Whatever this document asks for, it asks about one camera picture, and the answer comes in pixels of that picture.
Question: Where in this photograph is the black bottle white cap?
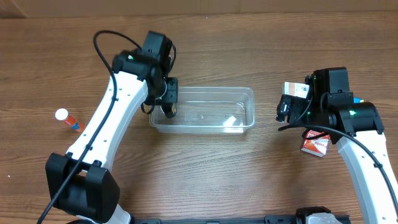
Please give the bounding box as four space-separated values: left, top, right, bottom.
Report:
162 103 177 119

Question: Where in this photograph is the red white small box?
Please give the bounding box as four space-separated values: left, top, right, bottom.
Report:
301 130 331 157

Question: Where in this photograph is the white orange plaster box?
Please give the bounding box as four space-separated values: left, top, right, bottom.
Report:
282 82 310 99

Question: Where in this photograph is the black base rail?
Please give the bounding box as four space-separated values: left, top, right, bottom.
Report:
134 206 351 224

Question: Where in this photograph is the blue yellow VapoDrops box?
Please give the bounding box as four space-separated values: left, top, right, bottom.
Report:
353 98 364 103

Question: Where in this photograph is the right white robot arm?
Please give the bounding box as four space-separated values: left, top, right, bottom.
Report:
276 92 397 223

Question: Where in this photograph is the clear plastic container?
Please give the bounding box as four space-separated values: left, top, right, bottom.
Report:
149 86 256 134

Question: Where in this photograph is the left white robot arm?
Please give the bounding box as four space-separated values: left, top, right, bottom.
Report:
38 49 178 223

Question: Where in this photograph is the orange tube white cap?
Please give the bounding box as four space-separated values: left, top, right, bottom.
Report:
55 108 85 133

